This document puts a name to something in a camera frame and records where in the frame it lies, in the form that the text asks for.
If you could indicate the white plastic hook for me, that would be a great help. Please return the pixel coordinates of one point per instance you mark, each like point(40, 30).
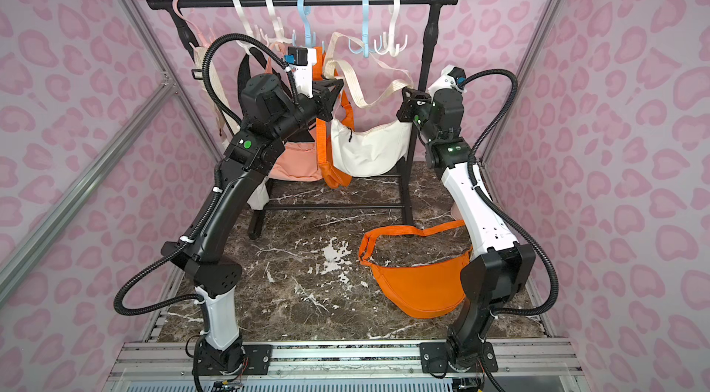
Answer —
point(249, 28)
point(279, 35)
point(387, 43)

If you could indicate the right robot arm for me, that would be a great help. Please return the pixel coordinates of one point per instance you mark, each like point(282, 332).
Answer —
point(503, 253)

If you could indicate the black sling bag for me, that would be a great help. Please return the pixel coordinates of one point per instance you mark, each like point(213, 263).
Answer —
point(244, 75)

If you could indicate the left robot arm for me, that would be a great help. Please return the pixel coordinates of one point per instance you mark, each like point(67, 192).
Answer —
point(274, 108)

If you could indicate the pink plastic hook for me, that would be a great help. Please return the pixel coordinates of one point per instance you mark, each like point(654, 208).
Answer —
point(191, 23)

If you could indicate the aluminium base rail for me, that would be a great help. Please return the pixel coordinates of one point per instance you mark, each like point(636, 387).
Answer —
point(546, 364)

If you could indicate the small orange sling bag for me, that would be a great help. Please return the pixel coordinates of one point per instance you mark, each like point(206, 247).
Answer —
point(333, 177)

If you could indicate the light blue hook right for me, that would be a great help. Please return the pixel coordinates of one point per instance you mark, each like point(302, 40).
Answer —
point(363, 46)

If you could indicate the black garment rack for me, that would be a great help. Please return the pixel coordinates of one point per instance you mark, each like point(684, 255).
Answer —
point(403, 169)

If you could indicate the light blue hook left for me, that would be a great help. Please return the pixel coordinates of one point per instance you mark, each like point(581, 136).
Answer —
point(309, 36)

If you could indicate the large orange crescent bag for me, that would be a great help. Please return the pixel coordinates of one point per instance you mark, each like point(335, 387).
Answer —
point(422, 292)

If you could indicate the cream white crescent bag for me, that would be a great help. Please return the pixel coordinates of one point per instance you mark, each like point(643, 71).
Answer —
point(365, 154)

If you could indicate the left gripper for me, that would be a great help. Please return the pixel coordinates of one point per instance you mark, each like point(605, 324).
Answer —
point(321, 92)

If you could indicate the light blue hook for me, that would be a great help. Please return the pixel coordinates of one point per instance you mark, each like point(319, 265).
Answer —
point(363, 46)
point(309, 36)

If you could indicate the pink shoulder bag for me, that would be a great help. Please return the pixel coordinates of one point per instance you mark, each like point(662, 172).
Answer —
point(299, 160)

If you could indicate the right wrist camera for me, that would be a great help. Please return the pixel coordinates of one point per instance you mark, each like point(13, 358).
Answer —
point(450, 78)

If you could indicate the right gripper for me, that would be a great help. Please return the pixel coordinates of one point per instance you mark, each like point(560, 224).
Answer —
point(413, 106)

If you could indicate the white plastic hook right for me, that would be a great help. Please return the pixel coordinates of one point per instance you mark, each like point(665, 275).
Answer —
point(387, 43)

